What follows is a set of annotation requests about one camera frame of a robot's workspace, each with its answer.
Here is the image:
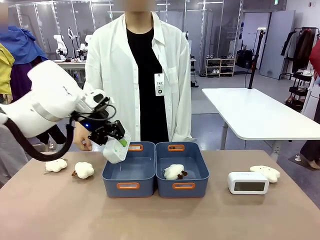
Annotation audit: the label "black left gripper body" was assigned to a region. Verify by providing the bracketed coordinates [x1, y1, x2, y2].
[77, 113, 113, 138]

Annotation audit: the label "white sheep plush brown face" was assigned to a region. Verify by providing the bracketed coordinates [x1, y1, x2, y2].
[163, 163, 189, 181]
[71, 161, 95, 180]

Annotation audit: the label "white plush toy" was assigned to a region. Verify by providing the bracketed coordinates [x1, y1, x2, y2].
[44, 158, 69, 173]

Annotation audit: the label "white plush toy dotted face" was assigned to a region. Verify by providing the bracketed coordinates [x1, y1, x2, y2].
[249, 164, 281, 184]

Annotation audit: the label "person's right hand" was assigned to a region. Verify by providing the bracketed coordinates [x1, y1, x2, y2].
[73, 121, 94, 152]

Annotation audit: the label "white name badge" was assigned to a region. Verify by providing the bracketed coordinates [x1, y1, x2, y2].
[154, 72, 168, 97]

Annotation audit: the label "person in white shirt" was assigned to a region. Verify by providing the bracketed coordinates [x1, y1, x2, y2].
[74, 11, 198, 152]

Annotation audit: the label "white background work table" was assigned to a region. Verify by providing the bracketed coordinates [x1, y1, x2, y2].
[52, 58, 87, 83]

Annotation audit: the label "mannequin in blue purple clothes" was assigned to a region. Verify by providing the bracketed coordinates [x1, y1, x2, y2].
[0, 24, 68, 152]

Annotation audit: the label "mannequin in yellow top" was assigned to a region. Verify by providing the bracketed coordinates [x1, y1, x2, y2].
[0, 42, 29, 187]

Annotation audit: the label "wooden shoe rack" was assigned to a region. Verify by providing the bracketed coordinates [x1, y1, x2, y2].
[205, 57, 237, 78]

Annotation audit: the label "white office table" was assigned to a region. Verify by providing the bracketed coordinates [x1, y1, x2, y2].
[201, 87, 320, 162]

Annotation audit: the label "black suitcase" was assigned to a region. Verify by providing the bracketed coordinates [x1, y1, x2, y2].
[235, 48, 256, 70]

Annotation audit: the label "black tripod pole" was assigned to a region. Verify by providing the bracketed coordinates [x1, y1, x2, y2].
[247, 28, 266, 90]

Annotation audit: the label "black utility cart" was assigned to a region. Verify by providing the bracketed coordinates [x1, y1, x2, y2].
[285, 70, 314, 112]

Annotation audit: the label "bystander leg dark trousers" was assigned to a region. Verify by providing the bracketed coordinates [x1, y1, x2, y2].
[299, 139, 320, 170]

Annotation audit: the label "clothes rack with coats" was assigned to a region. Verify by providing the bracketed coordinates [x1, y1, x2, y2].
[278, 26, 320, 81]

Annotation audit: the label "red garment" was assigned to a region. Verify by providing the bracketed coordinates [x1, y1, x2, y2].
[308, 39, 320, 79]

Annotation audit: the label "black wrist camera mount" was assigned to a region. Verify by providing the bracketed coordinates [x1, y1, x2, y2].
[92, 92, 111, 112]

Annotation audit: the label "blue basket orange handles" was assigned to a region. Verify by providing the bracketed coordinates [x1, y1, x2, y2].
[101, 141, 157, 199]
[155, 141, 210, 199]

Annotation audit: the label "black corrugated cable hose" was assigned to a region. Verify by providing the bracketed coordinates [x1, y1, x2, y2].
[4, 116, 76, 162]

